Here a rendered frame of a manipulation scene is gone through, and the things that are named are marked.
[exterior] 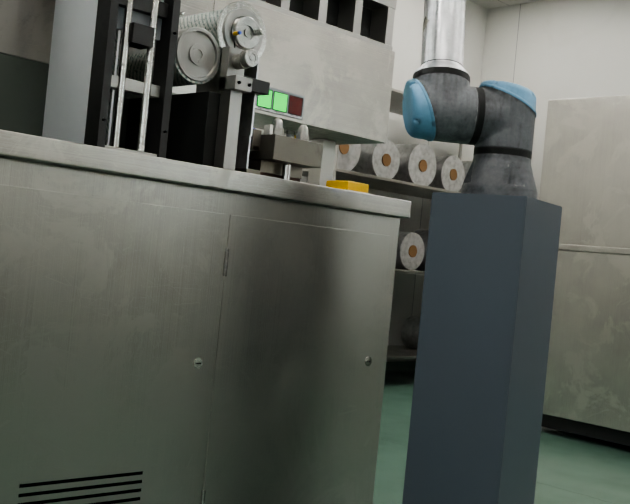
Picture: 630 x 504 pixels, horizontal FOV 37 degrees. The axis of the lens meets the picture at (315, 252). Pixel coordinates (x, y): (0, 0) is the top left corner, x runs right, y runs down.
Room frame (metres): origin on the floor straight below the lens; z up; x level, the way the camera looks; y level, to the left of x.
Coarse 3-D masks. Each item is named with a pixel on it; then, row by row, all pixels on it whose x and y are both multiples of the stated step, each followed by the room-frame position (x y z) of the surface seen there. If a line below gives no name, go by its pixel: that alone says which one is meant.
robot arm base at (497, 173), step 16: (480, 160) 1.86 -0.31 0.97; (496, 160) 1.83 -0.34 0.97; (512, 160) 1.83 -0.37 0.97; (528, 160) 1.85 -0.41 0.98; (480, 176) 1.84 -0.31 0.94; (496, 176) 1.82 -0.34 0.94; (512, 176) 1.83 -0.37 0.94; (528, 176) 1.84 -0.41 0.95; (464, 192) 1.87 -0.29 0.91; (480, 192) 1.83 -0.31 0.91; (496, 192) 1.82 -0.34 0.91; (512, 192) 1.82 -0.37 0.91; (528, 192) 1.83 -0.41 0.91
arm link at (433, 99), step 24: (432, 0) 1.89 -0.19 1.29; (456, 0) 1.88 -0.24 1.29; (432, 24) 1.88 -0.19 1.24; (456, 24) 1.87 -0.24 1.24; (432, 48) 1.86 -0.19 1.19; (456, 48) 1.86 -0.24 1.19; (432, 72) 1.84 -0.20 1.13; (456, 72) 1.84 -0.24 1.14; (408, 96) 1.86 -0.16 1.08; (432, 96) 1.82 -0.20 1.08; (456, 96) 1.82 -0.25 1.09; (408, 120) 1.87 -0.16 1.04; (432, 120) 1.82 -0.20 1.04; (456, 120) 1.82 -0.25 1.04
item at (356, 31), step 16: (256, 0) 2.62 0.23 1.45; (272, 0) 2.72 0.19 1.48; (288, 0) 2.71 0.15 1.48; (304, 0) 2.84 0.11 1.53; (320, 0) 2.80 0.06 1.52; (336, 0) 2.94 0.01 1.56; (352, 0) 2.91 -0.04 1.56; (368, 0) 2.95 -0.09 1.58; (384, 0) 2.99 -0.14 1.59; (304, 16) 2.75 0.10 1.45; (320, 16) 2.80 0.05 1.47; (336, 16) 2.95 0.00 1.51; (352, 16) 2.91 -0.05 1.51; (368, 16) 3.05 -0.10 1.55; (384, 16) 3.02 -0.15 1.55; (352, 32) 2.90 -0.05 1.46; (368, 32) 3.05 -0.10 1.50; (384, 32) 3.01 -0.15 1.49
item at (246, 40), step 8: (232, 24) 2.14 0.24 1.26; (240, 24) 2.14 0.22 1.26; (248, 24) 2.16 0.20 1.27; (256, 24) 2.17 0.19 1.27; (232, 32) 2.14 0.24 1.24; (248, 32) 2.16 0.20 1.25; (240, 40) 2.14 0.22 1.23; (248, 40) 2.16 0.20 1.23; (256, 40) 2.18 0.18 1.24; (240, 48) 2.16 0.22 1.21; (248, 48) 2.16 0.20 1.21
